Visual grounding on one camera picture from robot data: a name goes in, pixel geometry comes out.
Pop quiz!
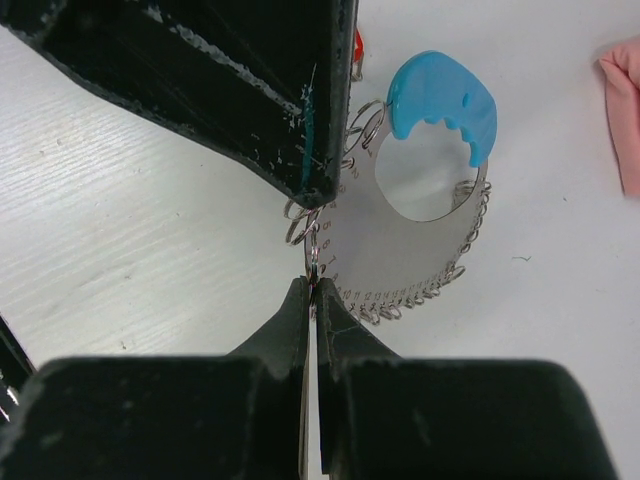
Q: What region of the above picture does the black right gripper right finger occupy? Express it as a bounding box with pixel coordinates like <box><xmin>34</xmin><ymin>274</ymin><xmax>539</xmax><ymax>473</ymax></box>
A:
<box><xmin>315</xmin><ymin>279</ymin><xmax>617</xmax><ymax>479</ymax></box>

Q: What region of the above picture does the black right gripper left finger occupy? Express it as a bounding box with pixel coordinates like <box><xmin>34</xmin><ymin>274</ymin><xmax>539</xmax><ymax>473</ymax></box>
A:
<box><xmin>1</xmin><ymin>277</ymin><xmax>309</xmax><ymax>479</ymax></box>

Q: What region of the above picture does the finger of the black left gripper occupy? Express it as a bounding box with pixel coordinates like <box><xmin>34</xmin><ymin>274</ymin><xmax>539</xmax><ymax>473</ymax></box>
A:
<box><xmin>1</xmin><ymin>1</ymin><xmax>358</xmax><ymax>209</ymax></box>

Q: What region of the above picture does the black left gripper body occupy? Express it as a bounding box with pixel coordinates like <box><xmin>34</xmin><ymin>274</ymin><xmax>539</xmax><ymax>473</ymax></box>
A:
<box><xmin>0</xmin><ymin>317</ymin><xmax>35</xmax><ymax>425</ymax></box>

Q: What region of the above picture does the key with red tag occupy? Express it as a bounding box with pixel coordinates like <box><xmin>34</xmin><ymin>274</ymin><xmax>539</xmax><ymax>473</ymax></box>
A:
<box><xmin>351</xmin><ymin>29</ymin><xmax>364</xmax><ymax>82</ymax></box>

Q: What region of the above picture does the pink cloth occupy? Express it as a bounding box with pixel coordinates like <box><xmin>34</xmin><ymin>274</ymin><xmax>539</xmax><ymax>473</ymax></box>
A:
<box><xmin>598</xmin><ymin>36</ymin><xmax>639</xmax><ymax>197</ymax></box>

